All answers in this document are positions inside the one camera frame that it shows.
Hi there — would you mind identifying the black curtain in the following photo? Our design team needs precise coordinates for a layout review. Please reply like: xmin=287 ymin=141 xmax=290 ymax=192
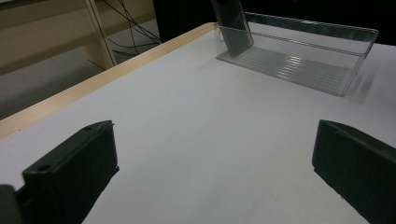
xmin=152 ymin=0 xmax=396 ymax=46

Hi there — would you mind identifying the clear plastic box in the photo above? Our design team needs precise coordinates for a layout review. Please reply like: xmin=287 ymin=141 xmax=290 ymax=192
xmin=214 ymin=11 xmax=379 ymax=97

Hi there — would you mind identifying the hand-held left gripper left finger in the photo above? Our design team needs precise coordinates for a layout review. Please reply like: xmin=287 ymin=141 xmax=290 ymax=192
xmin=21 ymin=119 xmax=120 ymax=224

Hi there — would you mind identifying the black cable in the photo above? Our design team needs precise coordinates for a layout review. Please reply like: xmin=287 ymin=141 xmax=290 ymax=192
xmin=102 ymin=0 xmax=163 ymax=55
xmin=106 ymin=36 xmax=163 ymax=58

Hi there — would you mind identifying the white table sheet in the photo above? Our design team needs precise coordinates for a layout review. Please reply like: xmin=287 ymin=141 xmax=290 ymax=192
xmin=0 ymin=22 xmax=396 ymax=224

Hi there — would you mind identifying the wooden shelf unit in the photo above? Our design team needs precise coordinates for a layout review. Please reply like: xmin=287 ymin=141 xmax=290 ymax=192
xmin=0 ymin=0 xmax=157 ymax=76

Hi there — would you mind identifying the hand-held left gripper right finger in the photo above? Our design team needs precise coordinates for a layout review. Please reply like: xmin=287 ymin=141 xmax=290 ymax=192
xmin=312 ymin=119 xmax=396 ymax=224

